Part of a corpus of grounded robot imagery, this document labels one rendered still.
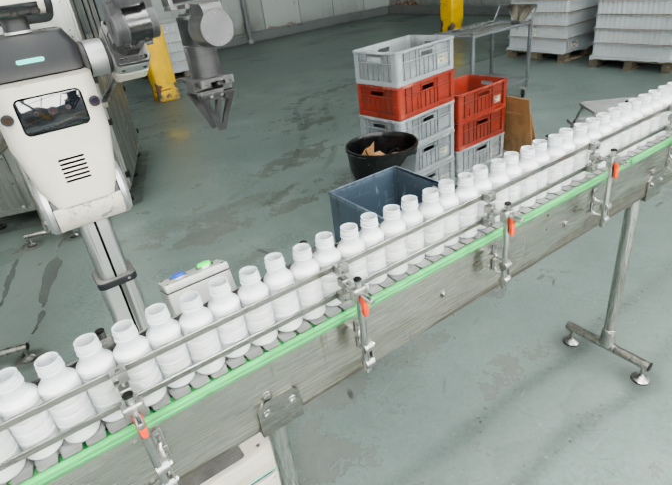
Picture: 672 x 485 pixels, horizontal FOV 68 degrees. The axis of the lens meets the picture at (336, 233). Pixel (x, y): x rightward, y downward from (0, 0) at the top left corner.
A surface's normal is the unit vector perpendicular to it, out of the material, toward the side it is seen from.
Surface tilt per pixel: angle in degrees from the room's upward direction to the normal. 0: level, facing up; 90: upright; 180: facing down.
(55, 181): 90
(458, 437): 0
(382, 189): 90
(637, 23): 90
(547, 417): 0
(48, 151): 90
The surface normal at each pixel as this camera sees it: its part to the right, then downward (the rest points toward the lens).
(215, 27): 0.58, 0.29
